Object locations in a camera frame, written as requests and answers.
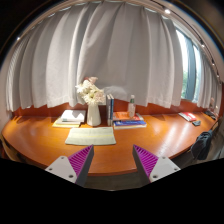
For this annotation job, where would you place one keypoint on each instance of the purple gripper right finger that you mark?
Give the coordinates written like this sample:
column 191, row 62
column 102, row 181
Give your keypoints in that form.
column 150, row 167

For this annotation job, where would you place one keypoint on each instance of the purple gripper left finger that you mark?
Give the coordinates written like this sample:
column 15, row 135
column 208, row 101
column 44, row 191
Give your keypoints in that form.
column 75, row 167

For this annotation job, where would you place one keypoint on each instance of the pale green folded towel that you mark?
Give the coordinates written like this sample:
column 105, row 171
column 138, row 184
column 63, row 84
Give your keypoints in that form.
column 91, row 136

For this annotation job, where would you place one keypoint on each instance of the black bag on chair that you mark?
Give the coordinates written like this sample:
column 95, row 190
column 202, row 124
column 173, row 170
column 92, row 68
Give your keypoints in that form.
column 201, row 147

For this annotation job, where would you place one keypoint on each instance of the white book stack left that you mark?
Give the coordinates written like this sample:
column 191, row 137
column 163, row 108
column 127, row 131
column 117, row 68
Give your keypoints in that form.
column 70, row 118

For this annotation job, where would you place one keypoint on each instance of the white ribbed vase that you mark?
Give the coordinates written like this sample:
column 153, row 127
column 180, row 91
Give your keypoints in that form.
column 93, row 115

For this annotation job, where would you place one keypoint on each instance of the blue flat book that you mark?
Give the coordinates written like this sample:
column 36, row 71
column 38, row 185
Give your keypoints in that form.
column 129, row 124

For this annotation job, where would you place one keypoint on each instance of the red book far right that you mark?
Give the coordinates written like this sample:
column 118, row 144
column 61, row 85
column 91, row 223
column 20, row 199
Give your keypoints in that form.
column 188, row 116

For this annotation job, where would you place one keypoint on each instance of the small dark object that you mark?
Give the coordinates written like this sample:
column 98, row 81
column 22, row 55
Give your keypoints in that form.
column 196, row 123

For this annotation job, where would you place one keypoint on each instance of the orange flat book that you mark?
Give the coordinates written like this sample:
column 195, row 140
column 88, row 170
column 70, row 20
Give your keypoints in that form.
column 124, row 116

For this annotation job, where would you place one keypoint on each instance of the clear plastic water bottle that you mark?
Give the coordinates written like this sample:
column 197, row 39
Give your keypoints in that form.
column 131, row 107

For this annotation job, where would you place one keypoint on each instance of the white flower bouquet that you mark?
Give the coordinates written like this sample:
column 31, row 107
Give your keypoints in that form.
column 89, row 92

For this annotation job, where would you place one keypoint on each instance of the upright blue grey books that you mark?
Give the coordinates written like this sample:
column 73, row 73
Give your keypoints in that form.
column 109, row 108

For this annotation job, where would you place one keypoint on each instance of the white right curtain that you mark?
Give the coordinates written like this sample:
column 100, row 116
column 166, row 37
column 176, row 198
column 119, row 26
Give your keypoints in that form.
column 210, row 89

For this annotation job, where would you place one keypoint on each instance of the white curtain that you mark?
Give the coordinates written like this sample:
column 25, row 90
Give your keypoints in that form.
column 131, row 50
column 210, row 89

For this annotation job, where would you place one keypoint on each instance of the window with frame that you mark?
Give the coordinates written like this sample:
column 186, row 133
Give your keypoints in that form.
column 191, row 68

